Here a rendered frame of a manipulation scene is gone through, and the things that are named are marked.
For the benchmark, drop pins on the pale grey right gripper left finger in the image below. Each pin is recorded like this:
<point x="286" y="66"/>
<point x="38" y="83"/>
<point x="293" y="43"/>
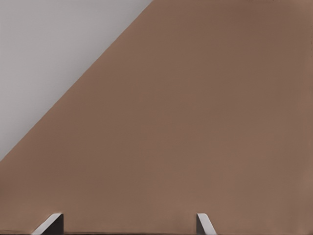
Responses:
<point x="51" y="225"/>

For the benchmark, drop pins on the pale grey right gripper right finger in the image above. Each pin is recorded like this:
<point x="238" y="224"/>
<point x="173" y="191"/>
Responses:
<point x="204" y="224"/>

